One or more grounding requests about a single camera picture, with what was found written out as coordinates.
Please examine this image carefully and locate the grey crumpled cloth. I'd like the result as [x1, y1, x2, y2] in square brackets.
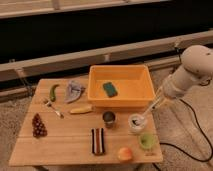
[65, 80, 85, 103]

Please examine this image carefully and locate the metal fork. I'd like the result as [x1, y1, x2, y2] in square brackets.
[43, 99, 64, 118]

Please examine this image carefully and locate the green chili pepper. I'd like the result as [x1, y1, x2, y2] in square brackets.
[49, 84, 59, 102]

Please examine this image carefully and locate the yellow corn cob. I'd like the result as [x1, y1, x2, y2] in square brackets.
[70, 105, 93, 114]

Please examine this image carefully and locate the dark red grape bunch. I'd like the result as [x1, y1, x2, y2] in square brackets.
[32, 114, 47, 138]

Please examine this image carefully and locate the yellow plastic bin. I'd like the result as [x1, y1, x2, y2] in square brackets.
[87, 65, 155, 107]

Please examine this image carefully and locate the wooden table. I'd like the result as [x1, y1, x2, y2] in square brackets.
[9, 79, 163, 166]

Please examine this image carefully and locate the small metal cup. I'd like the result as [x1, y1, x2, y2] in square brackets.
[102, 111, 116, 128]

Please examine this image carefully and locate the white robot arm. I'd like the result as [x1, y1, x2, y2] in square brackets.
[153, 45, 213, 105]

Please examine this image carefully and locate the black power cable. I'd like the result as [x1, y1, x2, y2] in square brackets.
[159, 78, 213, 163]

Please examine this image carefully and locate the green sponge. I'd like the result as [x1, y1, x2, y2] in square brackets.
[103, 82, 118, 97]

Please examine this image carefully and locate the white paper cup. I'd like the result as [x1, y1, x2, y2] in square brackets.
[128, 114, 147, 134]

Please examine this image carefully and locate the white dish brush black head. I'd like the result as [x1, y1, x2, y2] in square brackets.
[132, 101, 156, 127]

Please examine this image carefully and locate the green plastic cup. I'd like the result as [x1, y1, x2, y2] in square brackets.
[138, 133, 156, 150]

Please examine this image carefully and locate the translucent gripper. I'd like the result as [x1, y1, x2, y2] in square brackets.
[155, 87, 169, 108]

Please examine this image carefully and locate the orange apple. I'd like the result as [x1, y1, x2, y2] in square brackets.
[117, 147, 133, 162]

